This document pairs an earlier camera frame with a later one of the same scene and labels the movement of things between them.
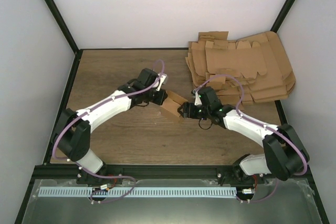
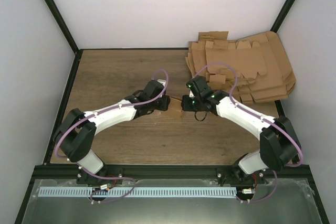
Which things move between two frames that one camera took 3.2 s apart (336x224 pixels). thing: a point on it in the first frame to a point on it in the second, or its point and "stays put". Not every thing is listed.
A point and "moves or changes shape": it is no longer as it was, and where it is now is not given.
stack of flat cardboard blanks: (241, 71) stays put
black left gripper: (161, 98) to (164, 106)
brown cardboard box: (172, 102) moves or changes shape
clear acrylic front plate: (275, 202) stays put
